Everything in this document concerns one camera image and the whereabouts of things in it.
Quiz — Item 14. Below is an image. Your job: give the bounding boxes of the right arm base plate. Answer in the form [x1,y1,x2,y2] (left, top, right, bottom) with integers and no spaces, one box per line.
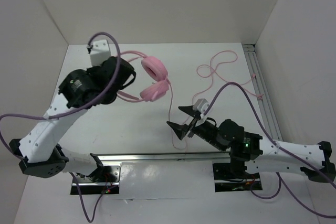
[213,163,263,193]

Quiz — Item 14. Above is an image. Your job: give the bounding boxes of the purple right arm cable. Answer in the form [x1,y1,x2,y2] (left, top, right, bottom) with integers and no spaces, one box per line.
[203,81,336,218]

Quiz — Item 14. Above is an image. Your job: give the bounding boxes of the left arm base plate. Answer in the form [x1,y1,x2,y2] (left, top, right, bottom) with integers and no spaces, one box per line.
[75,162,121,195]

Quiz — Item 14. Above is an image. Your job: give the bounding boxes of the aluminium side rail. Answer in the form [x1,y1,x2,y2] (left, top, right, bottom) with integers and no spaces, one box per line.
[242,44,283,141]

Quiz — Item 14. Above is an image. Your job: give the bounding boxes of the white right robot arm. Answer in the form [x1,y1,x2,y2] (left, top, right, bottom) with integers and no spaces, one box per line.
[167,106,335,183]

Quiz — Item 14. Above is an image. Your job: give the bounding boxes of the pink headphones with cable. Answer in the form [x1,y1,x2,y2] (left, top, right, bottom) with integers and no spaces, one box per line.
[116,49,264,151]

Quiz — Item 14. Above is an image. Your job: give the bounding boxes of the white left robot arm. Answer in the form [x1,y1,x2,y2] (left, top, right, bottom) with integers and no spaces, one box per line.
[9,57,136,182]

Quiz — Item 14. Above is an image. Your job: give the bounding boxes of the aluminium front rail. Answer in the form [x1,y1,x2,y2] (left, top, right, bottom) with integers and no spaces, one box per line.
[98,152,230,165]

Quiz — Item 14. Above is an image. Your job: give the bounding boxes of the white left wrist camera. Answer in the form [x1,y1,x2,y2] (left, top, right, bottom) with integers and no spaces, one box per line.
[87,39,111,67]

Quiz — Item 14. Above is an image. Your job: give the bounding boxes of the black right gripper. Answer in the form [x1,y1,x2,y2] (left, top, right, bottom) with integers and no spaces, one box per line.
[165,105,224,151]

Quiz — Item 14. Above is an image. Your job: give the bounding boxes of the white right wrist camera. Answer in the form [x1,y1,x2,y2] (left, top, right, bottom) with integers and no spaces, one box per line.
[192,99,209,119]

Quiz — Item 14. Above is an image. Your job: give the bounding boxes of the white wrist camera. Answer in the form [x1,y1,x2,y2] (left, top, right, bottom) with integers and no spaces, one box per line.
[192,99,209,119]
[87,39,111,67]

